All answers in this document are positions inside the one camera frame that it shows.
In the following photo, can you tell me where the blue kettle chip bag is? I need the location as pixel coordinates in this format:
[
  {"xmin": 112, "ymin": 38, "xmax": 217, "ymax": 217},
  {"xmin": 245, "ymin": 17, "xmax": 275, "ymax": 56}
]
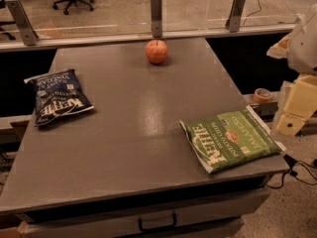
[{"xmin": 24, "ymin": 68, "xmax": 94, "ymax": 127}]

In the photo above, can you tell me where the grey table drawer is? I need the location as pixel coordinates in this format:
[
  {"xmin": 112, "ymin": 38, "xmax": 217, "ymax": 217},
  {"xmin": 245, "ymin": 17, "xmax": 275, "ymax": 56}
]
[{"xmin": 18, "ymin": 187, "xmax": 269, "ymax": 238}]

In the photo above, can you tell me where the green jalapeno chip bag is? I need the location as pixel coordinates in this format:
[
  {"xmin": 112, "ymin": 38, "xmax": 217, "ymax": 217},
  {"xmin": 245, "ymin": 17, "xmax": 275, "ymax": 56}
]
[{"xmin": 179, "ymin": 105, "xmax": 286, "ymax": 174}]

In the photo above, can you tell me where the red apple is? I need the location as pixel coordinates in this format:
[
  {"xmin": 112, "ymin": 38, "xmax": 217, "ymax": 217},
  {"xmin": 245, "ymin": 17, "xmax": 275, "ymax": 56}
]
[{"xmin": 146, "ymin": 40, "xmax": 168, "ymax": 64}]

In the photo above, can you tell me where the black drawer handle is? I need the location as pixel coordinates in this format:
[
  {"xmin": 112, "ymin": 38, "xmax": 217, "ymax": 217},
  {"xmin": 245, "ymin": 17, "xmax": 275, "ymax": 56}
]
[{"xmin": 138, "ymin": 213, "xmax": 177, "ymax": 233}]

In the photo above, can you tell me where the right metal bracket post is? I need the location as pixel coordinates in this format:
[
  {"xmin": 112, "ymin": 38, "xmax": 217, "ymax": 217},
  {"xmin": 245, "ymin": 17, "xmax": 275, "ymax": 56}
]
[{"xmin": 226, "ymin": 0, "xmax": 246, "ymax": 33}]

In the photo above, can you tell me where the orange tape roll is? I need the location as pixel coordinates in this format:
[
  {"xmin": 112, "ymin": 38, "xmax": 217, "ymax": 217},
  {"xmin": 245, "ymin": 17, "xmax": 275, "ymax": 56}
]
[{"xmin": 254, "ymin": 88, "xmax": 272, "ymax": 103}]

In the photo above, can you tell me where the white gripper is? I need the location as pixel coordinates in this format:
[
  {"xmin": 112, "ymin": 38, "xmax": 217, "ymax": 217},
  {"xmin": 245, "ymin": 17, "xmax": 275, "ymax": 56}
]
[{"xmin": 266, "ymin": 4, "xmax": 317, "ymax": 136}]

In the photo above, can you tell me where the left metal bracket post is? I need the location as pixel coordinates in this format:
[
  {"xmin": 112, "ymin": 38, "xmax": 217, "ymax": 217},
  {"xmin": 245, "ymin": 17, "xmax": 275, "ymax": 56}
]
[{"xmin": 6, "ymin": 0, "xmax": 39, "ymax": 46}]

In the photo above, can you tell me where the black floor cable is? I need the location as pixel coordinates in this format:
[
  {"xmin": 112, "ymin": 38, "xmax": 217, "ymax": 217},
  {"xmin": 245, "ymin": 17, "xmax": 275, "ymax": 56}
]
[{"xmin": 265, "ymin": 154, "xmax": 317, "ymax": 190}]

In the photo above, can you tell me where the metal bracket post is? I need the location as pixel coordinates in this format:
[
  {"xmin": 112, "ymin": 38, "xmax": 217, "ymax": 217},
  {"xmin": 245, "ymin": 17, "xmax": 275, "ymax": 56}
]
[
  {"xmin": 151, "ymin": 0, "xmax": 162, "ymax": 38},
  {"xmin": 226, "ymin": 0, "xmax": 246, "ymax": 33},
  {"xmin": 6, "ymin": 0, "xmax": 39, "ymax": 46}
]

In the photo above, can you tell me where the middle metal bracket post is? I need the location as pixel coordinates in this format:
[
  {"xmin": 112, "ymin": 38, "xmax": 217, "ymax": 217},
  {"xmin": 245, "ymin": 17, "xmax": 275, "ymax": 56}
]
[{"xmin": 151, "ymin": 0, "xmax": 162, "ymax": 38}]

